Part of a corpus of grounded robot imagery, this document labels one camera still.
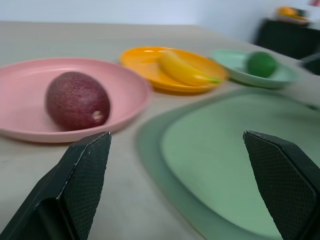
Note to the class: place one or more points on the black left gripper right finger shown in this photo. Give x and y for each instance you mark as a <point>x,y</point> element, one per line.
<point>282,185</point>

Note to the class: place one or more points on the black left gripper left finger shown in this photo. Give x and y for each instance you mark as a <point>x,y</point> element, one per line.
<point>75,187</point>

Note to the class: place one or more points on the pink plate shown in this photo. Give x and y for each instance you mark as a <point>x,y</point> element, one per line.
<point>27,82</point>

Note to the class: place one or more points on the light green plate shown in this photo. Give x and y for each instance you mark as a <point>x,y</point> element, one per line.
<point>230,65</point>

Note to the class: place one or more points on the orange plate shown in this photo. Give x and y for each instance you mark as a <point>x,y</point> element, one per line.
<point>140,60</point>

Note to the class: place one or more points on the green tray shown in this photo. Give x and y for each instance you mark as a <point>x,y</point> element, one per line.
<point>212,150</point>

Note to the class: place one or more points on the dark red oval fruit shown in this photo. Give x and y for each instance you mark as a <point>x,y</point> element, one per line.
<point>77,100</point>

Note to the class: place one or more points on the green round fruit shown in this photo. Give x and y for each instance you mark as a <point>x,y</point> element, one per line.
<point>261,64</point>

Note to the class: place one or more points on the black cabinet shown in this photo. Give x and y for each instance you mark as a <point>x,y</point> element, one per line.
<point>285,37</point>

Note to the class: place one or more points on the yellow banana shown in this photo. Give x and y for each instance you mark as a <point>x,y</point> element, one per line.
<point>185,70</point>

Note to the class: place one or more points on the orange object on white dish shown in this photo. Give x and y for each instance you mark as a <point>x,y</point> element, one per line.
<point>290,13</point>

